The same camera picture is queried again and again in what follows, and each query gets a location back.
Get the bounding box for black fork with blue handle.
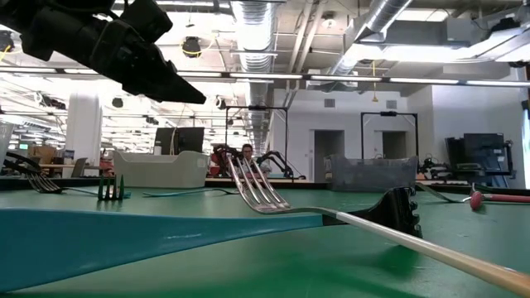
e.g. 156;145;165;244
61;186;133;199
0;185;424;294
142;186;240;199
23;172;100;196

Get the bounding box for red cabinet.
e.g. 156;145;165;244
210;153;228;178

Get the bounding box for white pillar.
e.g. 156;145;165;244
65;93;104;179

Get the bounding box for black hanging ceiling device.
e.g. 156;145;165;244
181;36;203;59

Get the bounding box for dark smoky plastic bin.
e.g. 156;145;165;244
325;155;419;194

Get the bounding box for person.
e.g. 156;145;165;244
238;143;271;175

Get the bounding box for white plastic bin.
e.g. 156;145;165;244
113;150;210;190

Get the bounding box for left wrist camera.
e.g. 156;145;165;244
118;0;174;44

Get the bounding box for dark workstation with monitor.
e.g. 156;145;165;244
445;132;515;188

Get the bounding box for green table mat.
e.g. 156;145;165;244
0;184;530;298

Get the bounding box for black stand frame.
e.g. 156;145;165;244
224;105;290;183
360;110;419;158

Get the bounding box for black monitor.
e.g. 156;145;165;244
153;126;206;156

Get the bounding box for silver ceiling duct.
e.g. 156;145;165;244
229;0;277;152
329;0;415;82

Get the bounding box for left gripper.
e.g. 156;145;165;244
89;18;207;104

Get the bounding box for long ceiling light strip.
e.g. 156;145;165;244
0;65;530;89

